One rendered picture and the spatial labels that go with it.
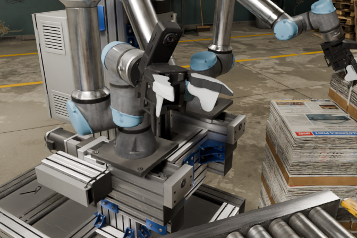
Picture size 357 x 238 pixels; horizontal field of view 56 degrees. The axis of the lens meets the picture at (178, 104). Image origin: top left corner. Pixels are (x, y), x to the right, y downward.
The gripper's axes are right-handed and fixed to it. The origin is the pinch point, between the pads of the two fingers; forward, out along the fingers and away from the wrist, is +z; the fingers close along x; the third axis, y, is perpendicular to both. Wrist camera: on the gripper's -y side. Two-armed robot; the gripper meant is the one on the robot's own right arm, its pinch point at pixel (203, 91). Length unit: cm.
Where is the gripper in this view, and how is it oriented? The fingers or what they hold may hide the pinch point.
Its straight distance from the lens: 51.7
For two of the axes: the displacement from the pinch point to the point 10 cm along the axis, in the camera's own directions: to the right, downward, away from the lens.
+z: 5.3, 3.3, -7.8
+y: -1.2, 9.4, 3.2
